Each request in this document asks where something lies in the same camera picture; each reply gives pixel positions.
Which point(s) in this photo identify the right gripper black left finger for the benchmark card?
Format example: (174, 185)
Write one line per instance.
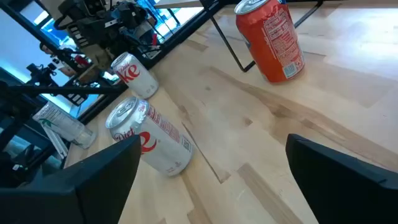
(77, 199)

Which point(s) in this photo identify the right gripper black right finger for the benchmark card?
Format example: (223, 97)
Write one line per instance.
(342, 193)

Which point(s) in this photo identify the white Celsius palm can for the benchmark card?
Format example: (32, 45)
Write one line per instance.
(62, 124)

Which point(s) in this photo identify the silver Diet Coke can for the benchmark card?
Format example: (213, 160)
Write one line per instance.
(136, 79)
(161, 143)

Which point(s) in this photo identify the orange Fanta can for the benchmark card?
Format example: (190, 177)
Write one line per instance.
(267, 46)

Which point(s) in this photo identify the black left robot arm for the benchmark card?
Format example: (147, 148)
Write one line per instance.
(93, 25)

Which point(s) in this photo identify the silver aluminium extrusion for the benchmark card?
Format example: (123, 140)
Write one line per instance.
(56, 141)

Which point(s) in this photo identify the person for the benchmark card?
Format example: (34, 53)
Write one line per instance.
(66, 71)

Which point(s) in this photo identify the red background can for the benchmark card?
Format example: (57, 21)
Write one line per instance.
(81, 60)

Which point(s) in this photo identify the black camera on tripod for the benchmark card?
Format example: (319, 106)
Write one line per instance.
(40, 74)

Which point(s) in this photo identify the wooden shelf with black frame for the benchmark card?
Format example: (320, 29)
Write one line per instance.
(177, 3)

